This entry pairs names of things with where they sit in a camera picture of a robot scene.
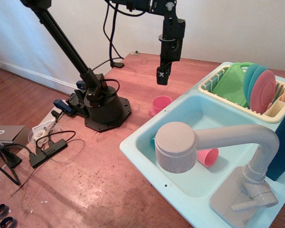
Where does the cream dish rack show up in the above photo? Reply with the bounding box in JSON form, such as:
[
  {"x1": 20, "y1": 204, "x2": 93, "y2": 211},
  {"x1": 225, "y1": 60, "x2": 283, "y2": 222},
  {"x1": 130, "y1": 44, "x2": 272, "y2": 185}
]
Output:
[{"x1": 198, "y1": 62, "x2": 285, "y2": 124}]

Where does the dark blue box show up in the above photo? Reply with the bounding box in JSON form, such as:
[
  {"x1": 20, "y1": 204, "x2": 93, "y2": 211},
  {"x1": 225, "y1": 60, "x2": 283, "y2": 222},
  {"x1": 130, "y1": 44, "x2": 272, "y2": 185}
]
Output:
[{"x1": 266, "y1": 116, "x2": 285, "y2": 181}]

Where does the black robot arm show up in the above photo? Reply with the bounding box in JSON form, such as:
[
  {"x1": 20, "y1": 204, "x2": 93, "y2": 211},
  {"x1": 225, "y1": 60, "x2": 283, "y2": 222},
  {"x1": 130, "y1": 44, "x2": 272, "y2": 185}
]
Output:
[{"x1": 22, "y1": 0, "x2": 186, "y2": 132}]

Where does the black usb hub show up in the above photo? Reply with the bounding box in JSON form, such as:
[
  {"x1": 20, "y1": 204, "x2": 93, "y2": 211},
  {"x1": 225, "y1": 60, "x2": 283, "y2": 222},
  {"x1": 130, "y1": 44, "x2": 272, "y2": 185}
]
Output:
[{"x1": 29, "y1": 139, "x2": 68, "y2": 168}]

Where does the grey toy faucet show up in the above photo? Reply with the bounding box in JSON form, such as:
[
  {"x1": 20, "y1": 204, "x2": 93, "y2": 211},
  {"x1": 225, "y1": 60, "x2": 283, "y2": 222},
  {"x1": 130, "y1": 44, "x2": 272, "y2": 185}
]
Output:
[{"x1": 155, "y1": 122, "x2": 280, "y2": 227}]

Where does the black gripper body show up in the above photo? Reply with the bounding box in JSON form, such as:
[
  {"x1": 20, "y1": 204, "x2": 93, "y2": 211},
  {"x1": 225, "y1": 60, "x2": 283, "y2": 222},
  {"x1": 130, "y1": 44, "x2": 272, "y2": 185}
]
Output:
[{"x1": 159, "y1": 18, "x2": 186, "y2": 67}]

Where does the roll of clear tape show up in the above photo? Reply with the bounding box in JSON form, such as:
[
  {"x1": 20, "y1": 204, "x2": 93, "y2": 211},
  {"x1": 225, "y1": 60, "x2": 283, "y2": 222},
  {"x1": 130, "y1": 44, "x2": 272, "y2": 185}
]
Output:
[{"x1": 33, "y1": 129, "x2": 48, "y2": 141}]

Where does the green cutting board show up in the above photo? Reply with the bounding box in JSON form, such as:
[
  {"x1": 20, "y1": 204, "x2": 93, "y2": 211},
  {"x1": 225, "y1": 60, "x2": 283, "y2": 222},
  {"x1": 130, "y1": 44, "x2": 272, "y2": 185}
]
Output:
[{"x1": 212, "y1": 62, "x2": 253, "y2": 107}]

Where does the blue clamp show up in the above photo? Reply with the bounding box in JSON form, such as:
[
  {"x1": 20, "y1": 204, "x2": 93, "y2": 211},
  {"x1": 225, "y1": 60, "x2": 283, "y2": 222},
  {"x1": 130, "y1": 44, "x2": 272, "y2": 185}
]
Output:
[{"x1": 53, "y1": 99, "x2": 74, "y2": 115}]

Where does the black strap ring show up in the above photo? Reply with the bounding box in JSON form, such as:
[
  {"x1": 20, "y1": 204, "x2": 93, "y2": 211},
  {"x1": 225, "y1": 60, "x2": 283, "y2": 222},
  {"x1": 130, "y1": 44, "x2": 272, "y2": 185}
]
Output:
[
  {"x1": 0, "y1": 204, "x2": 10, "y2": 219},
  {"x1": 0, "y1": 217, "x2": 18, "y2": 228}
]

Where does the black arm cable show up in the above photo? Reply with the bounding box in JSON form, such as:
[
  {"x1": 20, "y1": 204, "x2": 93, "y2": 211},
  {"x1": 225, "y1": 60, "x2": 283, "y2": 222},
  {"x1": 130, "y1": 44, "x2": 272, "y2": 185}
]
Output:
[{"x1": 103, "y1": 4, "x2": 124, "y2": 69}]

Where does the black power plug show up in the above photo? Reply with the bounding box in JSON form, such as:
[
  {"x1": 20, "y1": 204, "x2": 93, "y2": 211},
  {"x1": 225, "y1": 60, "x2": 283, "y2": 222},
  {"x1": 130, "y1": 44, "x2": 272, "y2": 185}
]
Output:
[{"x1": 0, "y1": 148, "x2": 22, "y2": 168}]

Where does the pink cup with handle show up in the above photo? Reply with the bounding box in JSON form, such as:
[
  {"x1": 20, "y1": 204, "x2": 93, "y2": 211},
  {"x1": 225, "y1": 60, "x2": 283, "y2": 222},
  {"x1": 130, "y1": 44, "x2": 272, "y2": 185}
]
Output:
[{"x1": 148, "y1": 95, "x2": 172, "y2": 117}]

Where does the light blue toy sink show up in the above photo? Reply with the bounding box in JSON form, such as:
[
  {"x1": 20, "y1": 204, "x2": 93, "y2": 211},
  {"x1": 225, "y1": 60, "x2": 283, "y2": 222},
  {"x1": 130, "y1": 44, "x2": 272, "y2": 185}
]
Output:
[{"x1": 119, "y1": 61, "x2": 285, "y2": 228}]

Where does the pink plate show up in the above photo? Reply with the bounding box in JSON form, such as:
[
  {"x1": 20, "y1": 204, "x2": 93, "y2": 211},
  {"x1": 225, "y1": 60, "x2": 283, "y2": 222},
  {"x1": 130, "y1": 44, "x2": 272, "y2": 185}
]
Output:
[{"x1": 249, "y1": 70, "x2": 276, "y2": 114}]

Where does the teal plate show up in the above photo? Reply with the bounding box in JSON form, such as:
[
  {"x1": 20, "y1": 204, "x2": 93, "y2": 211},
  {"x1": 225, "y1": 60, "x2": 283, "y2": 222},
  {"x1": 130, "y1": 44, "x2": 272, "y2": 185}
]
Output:
[{"x1": 243, "y1": 64, "x2": 267, "y2": 104}]

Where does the pink cup in sink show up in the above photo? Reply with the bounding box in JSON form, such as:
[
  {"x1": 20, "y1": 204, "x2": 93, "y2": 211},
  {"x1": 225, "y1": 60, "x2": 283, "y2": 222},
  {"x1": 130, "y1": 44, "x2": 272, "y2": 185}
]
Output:
[{"x1": 197, "y1": 148, "x2": 219, "y2": 168}]

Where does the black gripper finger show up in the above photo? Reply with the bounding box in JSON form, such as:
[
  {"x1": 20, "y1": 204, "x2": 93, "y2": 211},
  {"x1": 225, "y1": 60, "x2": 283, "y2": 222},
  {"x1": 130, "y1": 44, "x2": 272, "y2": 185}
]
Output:
[{"x1": 156, "y1": 62, "x2": 172, "y2": 85}]

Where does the grey box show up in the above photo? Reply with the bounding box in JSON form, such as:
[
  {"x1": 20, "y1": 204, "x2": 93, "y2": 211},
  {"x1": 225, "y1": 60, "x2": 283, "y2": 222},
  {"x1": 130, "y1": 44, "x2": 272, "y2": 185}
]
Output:
[{"x1": 0, "y1": 125, "x2": 30, "y2": 149}]

